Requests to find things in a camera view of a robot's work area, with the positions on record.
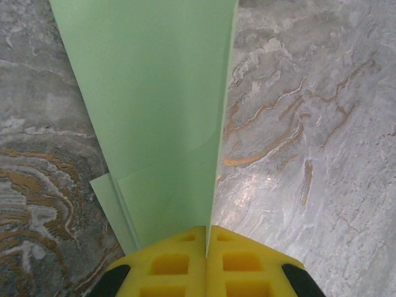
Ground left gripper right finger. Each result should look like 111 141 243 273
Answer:
206 225 325 297

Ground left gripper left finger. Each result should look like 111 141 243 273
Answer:
92 225 207 297

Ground light green paper sheet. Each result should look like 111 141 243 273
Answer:
48 0 239 257

